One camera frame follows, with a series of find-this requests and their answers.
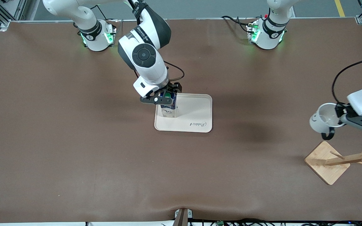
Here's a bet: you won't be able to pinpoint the beige plastic tray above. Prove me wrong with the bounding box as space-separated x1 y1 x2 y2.
154 93 213 133

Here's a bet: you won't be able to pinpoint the black right base cable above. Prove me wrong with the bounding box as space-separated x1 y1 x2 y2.
90 5 119 23

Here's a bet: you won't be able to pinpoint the wooden cup rack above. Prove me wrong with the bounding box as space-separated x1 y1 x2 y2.
304 140 362 186

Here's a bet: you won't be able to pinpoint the blue milk carton green cap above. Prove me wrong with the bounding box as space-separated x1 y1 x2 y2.
159 92 178 118

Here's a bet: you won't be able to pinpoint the black left base cables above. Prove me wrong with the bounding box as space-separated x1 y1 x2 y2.
221 15 252 34

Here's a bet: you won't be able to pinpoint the metal bracket at table edge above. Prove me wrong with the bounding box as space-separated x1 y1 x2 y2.
174 208 193 226

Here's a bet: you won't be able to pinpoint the white smiley cup black handle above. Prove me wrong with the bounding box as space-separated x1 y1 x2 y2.
309 103 347 141

